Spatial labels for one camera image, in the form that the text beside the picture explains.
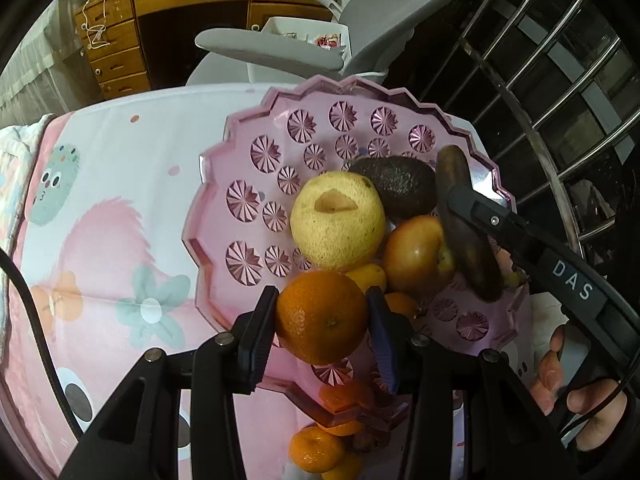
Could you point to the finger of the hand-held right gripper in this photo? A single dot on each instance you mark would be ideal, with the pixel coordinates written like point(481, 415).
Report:
point(485, 215)

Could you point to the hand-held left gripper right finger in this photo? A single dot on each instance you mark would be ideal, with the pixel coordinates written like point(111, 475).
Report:
point(382, 340)

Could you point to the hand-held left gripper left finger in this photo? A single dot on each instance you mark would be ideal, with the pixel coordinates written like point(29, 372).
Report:
point(260, 340)

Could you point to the overripe dark banana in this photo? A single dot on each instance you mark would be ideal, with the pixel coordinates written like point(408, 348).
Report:
point(475, 265)

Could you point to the large orange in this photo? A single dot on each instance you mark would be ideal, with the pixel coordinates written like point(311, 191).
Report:
point(320, 315)

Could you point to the red apple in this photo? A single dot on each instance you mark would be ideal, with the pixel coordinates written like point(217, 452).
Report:
point(415, 255)

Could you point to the dark avocado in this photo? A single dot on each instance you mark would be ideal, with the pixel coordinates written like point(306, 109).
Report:
point(400, 185)

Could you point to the yellow pear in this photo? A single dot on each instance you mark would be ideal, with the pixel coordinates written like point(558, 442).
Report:
point(340, 230)

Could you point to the pink plastic fruit bowl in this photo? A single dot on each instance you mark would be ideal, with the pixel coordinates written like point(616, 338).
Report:
point(260, 200)

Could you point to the person's right hand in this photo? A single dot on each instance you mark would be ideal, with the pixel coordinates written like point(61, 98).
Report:
point(547, 375)

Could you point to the dark red passion fruit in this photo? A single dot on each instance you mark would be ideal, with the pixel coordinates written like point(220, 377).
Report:
point(367, 441)

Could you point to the metal window grille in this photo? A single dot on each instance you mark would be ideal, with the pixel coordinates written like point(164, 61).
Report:
point(505, 91)

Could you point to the cartoon printed tablecloth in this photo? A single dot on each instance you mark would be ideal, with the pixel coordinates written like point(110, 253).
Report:
point(125, 185)

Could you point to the grey office chair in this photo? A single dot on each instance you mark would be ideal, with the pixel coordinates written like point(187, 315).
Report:
point(380, 15)

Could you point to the white plastic tray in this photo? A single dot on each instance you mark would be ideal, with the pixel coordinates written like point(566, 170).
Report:
point(280, 27)

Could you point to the floral fleece blanket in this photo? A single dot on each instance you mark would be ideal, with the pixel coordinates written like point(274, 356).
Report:
point(15, 160)

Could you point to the white lace cover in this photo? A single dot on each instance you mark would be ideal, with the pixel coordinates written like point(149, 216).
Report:
point(45, 75)

